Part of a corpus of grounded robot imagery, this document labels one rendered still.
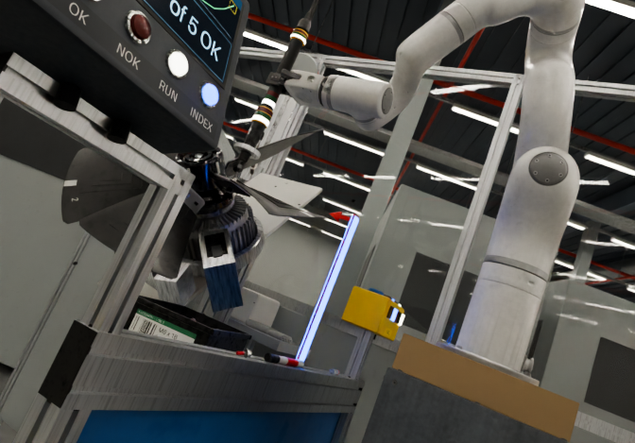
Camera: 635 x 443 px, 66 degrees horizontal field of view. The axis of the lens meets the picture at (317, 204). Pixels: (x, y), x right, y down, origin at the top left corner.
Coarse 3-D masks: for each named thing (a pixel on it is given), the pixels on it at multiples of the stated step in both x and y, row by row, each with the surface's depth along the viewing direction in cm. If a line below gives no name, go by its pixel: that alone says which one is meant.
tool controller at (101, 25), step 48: (0, 0) 32; (48, 0) 33; (192, 0) 47; (240, 0) 54; (0, 48) 38; (48, 48) 37; (96, 48) 37; (144, 48) 41; (192, 48) 46; (240, 48) 55; (96, 96) 43; (144, 96) 42; (192, 96) 47; (192, 144) 49
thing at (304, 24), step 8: (304, 24) 131; (256, 128) 124; (264, 128) 126; (248, 136) 124; (256, 136) 124; (248, 144) 123; (256, 144) 125; (248, 152) 123; (240, 160) 123; (248, 160) 124
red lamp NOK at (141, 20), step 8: (128, 16) 39; (136, 16) 39; (144, 16) 40; (128, 24) 39; (136, 24) 39; (144, 24) 40; (128, 32) 39; (136, 32) 39; (144, 32) 40; (136, 40) 40; (144, 40) 41
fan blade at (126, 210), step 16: (112, 208) 104; (128, 208) 106; (80, 224) 99; (96, 224) 100; (112, 224) 101; (128, 224) 103; (176, 224) 111; (192, 224) 115; (112, 240) 99; (176, 240) 108; (160, 256) 102; (176, 256) 105; (160, 272) 99; (176, 272) 101
